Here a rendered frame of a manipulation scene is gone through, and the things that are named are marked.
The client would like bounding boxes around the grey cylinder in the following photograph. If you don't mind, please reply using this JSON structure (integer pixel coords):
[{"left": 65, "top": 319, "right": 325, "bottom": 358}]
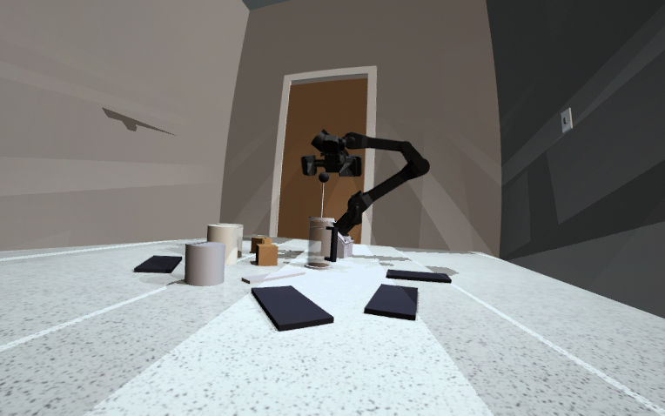
[{"left": 185, "top": 241, "right": 225, "bottom": 286}]

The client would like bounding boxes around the tan cardboard box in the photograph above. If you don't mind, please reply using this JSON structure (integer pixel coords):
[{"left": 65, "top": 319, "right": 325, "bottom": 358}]
[
  {"left": 251, "top": 237, "right": 272, "bottom": 252},
  {"left": 255, "top": 245, "right": 278, "bottom": 266}
]

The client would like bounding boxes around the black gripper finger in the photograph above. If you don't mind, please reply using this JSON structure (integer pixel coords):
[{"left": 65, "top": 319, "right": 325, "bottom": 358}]
[
  {"left": 339, "top": 158, "right": 357, "bottom": 177},
  {"left": 304, "top": 158, "right": 315, "bottom": 176}
]

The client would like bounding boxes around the pale lavender flat bar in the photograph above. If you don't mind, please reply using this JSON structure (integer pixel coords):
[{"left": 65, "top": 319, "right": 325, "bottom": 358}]
[{"left": 242, "top": 269, "right": 306, "bottom": 284}]

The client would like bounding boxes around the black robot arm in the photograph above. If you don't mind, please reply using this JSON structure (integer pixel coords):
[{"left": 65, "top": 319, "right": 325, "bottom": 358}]
[{"left": 311, "top": 129, "right": 430, "bottom": 237}]

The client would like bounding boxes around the white cylinder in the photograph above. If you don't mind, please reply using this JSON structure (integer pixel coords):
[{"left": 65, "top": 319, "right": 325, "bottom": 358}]
[
  {"left": 206, "top": 225, "right": 238, "bottom": 265},
  {"left": 217, "top": 224, "right": 244, "bottom": 258}
]

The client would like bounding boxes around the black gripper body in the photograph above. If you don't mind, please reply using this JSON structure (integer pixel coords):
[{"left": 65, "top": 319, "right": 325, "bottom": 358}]
[{"left": 301, "top": 151, "right": 363, "bottom": 176}]

